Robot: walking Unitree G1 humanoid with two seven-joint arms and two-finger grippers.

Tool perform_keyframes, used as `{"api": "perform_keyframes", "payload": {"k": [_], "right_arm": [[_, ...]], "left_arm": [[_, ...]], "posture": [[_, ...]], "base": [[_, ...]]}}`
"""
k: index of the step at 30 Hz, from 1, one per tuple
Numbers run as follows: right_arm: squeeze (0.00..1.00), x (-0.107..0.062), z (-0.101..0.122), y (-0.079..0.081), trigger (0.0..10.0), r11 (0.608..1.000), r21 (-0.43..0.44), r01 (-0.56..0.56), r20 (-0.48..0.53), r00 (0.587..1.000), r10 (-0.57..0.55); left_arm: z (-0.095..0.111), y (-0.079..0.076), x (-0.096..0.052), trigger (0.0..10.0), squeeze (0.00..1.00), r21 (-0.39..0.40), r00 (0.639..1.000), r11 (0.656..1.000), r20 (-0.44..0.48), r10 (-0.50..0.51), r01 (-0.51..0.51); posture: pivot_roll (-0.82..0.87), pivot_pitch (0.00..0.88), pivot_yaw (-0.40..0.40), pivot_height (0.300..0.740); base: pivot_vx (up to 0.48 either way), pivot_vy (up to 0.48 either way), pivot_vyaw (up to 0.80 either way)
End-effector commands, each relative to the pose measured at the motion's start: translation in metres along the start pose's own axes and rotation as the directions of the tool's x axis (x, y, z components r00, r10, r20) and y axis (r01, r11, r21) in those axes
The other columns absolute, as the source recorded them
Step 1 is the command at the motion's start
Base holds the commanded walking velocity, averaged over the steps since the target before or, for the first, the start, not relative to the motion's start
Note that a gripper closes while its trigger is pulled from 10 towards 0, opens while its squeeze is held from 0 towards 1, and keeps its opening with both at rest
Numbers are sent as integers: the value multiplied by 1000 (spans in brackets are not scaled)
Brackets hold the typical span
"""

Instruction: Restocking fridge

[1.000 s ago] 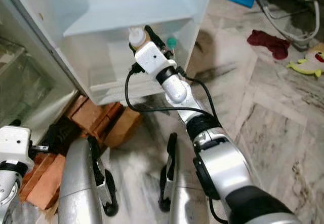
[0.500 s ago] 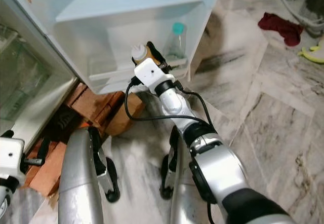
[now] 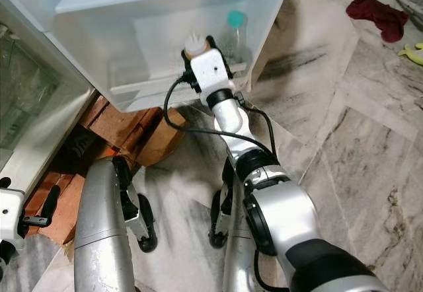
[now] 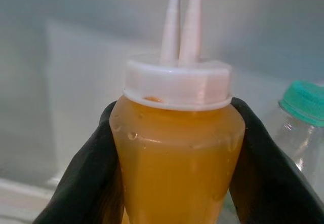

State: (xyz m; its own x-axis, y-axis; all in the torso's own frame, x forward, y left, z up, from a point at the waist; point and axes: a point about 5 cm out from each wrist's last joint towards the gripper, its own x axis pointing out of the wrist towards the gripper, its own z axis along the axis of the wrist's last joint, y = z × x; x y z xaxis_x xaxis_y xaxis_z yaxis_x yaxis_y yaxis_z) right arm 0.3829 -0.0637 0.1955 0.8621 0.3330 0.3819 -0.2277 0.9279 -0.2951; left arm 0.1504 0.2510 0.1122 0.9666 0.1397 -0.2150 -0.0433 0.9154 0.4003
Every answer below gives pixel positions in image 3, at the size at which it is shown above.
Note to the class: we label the dark red cloth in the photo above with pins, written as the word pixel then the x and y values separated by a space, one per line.
pixel 378 16

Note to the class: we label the yellow plastic object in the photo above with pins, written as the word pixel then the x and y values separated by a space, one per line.
pixel 411 53

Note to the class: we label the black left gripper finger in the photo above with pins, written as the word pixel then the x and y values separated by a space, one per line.
pixel 4 182
pixel 50 203

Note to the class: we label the clear fridge crisper drawer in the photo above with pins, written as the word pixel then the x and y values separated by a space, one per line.
pixel 33 94

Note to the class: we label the clear fridge door shelf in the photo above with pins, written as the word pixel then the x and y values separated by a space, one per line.
pixel 125 34

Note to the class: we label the orange bottle with white cap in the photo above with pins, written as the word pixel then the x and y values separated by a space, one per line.
pixel 196 43

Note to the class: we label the black ribbed fridge foot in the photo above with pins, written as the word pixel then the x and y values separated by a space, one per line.
pixel 82 146

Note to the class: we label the orange brick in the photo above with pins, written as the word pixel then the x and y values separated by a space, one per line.
pixel 69 199
pixel 119 121

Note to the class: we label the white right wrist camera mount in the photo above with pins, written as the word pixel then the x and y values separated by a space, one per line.
pixel 211 71

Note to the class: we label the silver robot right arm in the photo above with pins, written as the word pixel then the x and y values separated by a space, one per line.
pixel 291 219

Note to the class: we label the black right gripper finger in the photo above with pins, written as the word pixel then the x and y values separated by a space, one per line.
pixel 211 42
pixel 186 62

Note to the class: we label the silver fridge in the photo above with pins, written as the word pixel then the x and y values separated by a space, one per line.
pixel 53 140

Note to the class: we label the light wooden board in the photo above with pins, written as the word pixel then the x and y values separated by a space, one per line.
pixel 162 137

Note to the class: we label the clear bottle with teal cap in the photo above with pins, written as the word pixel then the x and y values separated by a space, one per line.
pixel 234 20

